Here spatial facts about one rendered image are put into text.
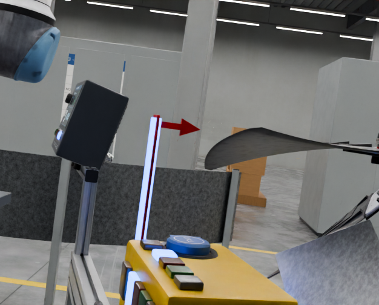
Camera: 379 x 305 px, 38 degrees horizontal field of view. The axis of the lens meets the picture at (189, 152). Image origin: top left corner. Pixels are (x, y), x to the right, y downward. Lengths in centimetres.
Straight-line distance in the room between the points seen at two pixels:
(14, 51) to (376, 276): 73
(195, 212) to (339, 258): 213
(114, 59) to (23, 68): 596
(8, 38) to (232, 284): 77
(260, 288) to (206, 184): 252
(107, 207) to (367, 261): 199
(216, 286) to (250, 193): 866
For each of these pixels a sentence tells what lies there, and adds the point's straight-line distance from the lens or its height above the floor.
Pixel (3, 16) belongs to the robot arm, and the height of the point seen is 134.
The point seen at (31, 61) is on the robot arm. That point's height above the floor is 126.
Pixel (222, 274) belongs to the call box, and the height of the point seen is 107.
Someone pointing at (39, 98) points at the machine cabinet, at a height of 123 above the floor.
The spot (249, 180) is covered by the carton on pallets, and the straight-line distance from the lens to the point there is 904.
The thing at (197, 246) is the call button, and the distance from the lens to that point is 49.
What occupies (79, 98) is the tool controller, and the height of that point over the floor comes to 121.
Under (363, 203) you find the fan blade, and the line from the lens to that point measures 99.
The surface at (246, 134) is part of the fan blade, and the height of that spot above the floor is 118.
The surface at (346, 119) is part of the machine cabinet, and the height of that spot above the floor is 150.
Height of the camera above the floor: 119
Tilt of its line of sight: 3 degrees down
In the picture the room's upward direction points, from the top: 8 degrees clockwise
